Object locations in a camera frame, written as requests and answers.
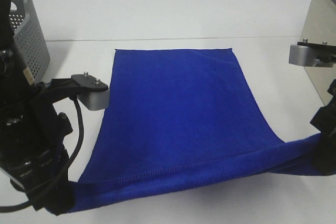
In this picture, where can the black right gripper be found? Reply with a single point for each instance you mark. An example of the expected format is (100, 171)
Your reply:
(324, 121)

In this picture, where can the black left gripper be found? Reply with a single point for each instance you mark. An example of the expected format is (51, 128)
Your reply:
(33, 155)

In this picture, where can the blue microfibre towel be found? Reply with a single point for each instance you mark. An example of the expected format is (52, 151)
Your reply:
(180, 119)

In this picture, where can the beige fabric storage box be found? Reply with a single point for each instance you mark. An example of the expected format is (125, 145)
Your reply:
(319, 29)

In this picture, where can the grey perforated plastic basket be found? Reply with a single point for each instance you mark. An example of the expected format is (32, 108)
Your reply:
(29, 37)

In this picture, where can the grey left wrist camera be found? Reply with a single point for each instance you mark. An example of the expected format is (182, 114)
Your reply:
(94, 94)

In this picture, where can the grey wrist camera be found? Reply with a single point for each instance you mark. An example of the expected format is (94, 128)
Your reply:
(94, 94)
(309, 54)

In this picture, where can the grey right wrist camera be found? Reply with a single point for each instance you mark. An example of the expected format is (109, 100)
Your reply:
(309, 54)

